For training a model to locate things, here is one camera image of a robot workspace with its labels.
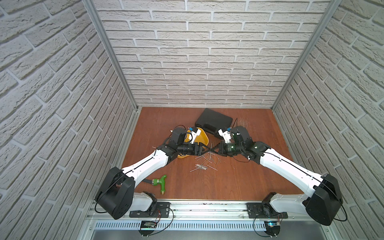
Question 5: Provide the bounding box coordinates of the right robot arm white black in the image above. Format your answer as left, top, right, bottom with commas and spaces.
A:
215, 126, 344, 226

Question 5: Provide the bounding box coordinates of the left aluminium corner post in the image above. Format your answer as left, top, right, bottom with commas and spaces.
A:
83, 0, 139, 112

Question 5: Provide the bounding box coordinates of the steel nail bundle nail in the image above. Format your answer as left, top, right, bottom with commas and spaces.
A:
195, 164, 208, 170

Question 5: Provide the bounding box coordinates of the left controller board with cable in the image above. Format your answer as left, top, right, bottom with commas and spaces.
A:
139, 221, 158, 237

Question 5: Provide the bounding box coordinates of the yellow plastic storage box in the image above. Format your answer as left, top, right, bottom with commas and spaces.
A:
178, 128, 209, 159

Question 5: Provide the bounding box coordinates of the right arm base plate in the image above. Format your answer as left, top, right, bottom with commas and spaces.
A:
246, 202, 288, 220

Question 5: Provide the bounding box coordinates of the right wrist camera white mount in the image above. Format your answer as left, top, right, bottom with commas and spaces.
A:
218, 128, 232, 144

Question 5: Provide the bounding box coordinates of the aluminium front rail frame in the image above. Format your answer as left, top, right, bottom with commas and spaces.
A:
77, 200, 341, 240

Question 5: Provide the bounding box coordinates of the controller board with cable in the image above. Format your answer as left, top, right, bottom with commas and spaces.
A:
139, 221, 158, 237
264, 222, 281, 238

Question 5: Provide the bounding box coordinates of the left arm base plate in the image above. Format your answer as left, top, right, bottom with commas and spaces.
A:
129, 202, 171, 218

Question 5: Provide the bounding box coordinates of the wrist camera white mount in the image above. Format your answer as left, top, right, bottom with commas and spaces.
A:
187, 127, 202, 144
218, 128, 232, 144

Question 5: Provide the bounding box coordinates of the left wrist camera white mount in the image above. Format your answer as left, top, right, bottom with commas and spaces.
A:
187, 127, 202, 144

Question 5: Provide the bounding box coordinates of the right aluminium corner post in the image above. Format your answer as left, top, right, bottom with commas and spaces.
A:
271, 0, 342, 112

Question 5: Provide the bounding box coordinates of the black plastic tool case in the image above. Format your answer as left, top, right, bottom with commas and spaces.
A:
195, 108, 233, 140

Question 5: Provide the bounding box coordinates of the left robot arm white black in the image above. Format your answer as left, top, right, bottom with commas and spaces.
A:
95, 127, 209, 220

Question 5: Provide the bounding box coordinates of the aluminium corner post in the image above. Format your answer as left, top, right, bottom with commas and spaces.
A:
83, 0, 139, 112
271, 0, 342, 112

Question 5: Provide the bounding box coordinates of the right controller board with cable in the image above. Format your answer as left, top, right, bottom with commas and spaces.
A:
264, 222, 281, 238

